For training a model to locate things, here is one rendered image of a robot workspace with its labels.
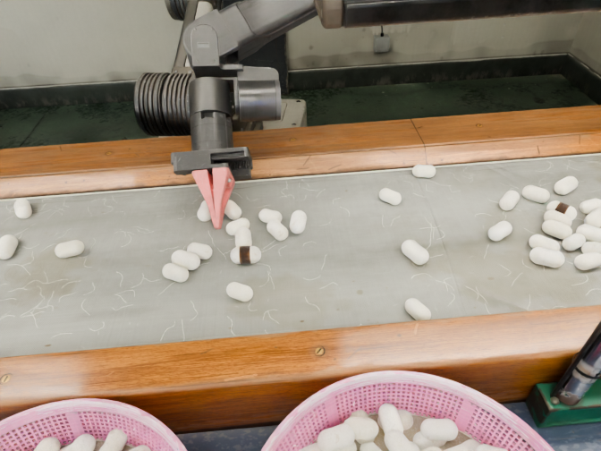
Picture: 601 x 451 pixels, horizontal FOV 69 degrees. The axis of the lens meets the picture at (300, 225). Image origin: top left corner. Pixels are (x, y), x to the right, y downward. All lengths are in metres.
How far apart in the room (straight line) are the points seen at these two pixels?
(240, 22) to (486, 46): 2.35
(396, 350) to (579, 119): 0.57
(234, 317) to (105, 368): 0.14
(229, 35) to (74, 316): 0.40
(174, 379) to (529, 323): 0.35
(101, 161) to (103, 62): 2.07
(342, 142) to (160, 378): 0.46
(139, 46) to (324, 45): 1.01
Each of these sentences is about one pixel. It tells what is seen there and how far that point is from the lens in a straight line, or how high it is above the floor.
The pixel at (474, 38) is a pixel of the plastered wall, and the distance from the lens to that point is 2.86.
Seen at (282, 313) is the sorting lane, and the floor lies 0.74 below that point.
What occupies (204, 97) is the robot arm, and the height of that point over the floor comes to 0.88.
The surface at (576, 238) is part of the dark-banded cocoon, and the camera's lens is 0.64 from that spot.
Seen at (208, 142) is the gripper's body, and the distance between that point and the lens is 0.60.
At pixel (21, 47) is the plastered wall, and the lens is 2.96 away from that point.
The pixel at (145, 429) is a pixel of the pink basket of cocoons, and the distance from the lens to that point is 0.46.
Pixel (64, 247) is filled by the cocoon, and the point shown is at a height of 0.76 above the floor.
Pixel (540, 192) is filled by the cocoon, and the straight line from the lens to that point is 0.70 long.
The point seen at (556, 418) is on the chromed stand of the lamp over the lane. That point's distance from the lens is 0.55.
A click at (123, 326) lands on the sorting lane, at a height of 0.74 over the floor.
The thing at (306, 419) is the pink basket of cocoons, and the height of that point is 0.76.
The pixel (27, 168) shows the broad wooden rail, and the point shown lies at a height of 0.76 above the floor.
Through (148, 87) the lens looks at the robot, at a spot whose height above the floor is 0.78.
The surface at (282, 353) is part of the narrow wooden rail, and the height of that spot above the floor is 0.76.
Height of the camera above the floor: 1.15
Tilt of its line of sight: 42 degrees down
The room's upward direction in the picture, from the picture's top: 3 degrees counter-clockwise
